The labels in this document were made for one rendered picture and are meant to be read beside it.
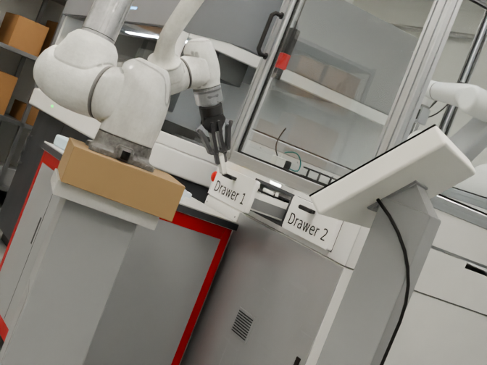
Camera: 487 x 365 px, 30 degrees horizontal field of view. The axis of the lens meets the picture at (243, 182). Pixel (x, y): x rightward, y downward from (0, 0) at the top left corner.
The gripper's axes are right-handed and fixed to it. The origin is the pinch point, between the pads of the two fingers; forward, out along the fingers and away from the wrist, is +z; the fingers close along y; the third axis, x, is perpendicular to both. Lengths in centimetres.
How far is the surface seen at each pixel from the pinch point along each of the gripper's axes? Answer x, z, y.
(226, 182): 5.0, 8.3, 2.4
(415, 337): -55, 55, 30
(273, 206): -12.8, 15.1, 10.1
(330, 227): -43.7, 15.8, 13.4
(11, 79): 378, 8, 2
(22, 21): 375, -29, 19
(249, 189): -12.3, 7.4, 3.1
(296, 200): -19.6, 13.4, 15.1
